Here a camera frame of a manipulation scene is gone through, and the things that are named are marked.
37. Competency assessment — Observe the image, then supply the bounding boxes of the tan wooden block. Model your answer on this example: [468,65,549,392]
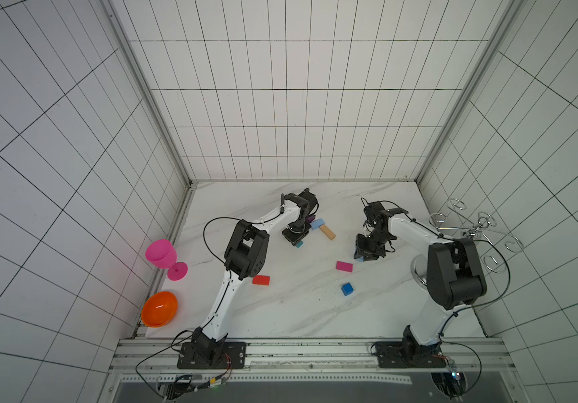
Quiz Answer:
[319,224,336,240]

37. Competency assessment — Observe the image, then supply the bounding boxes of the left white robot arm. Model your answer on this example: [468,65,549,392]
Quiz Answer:
[187,188,319,367]

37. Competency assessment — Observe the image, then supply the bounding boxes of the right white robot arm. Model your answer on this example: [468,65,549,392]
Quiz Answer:
[354,200,487,368]

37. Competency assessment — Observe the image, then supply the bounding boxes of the magenta block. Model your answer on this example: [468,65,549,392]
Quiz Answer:
[335,261,354,273]

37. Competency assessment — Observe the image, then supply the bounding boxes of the dark blue cube block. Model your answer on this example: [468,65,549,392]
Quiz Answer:
[341,283,354,297]

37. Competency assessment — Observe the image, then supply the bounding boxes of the red block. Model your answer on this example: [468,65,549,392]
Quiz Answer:
[252,275,271,286]

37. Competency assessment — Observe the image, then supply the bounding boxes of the pink plastic goblet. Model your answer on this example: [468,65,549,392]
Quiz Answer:
[145,239,188,281]

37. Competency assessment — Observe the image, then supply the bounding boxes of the orange plastic bowl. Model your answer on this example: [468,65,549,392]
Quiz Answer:
[141,292,178,327]

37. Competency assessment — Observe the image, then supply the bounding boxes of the chrome wire cup rack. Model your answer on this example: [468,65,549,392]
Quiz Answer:
[411,198,525,290]

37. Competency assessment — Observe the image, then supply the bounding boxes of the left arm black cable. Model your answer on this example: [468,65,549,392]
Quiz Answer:
[134,216,282,394]

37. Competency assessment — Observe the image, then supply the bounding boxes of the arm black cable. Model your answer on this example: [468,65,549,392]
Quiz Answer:
[134,216,282,394]
[439,236,512,394]

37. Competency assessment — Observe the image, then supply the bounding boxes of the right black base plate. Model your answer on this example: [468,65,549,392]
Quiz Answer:
[370,340,447,369]

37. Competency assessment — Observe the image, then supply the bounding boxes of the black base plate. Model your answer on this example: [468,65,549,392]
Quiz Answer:
[177,342,247,370]
[370,340,447,369]

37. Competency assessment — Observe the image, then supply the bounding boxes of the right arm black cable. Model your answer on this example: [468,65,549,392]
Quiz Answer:
[439,236,512,394]

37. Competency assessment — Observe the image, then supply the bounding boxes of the aluminium mounting rail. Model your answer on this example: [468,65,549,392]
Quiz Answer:
[109,339,515,377]

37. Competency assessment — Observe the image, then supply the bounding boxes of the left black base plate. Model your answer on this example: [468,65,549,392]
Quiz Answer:
[177,342,247,370]

